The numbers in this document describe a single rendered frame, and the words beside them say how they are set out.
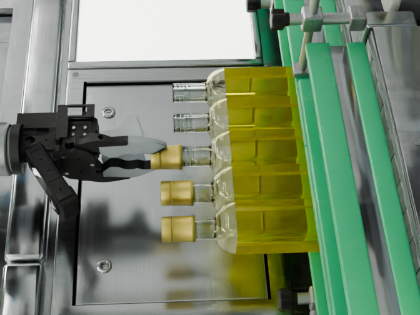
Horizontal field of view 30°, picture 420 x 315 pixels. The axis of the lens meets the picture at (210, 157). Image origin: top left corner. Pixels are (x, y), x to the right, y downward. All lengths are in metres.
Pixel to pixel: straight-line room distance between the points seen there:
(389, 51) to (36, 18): 0.69
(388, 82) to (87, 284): 0.50
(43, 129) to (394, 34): 0.50
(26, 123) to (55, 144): 0.05
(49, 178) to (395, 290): 0.47
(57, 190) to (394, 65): 0.47
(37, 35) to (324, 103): 0.63
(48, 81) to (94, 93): 0.08
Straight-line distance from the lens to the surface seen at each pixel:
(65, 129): 1.09
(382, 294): 0.87
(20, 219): 1.22
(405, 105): 0.99
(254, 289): 1.14
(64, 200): 1.04
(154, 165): 1.08
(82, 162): 1.09
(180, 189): 1.05
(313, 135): 1.06
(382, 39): 1.06
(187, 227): 1.02
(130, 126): 1.09
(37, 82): 1.37
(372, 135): 0.98
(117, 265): 1.16
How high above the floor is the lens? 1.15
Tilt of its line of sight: 3 degrees down
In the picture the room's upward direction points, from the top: 91 degrees counter-clockwise
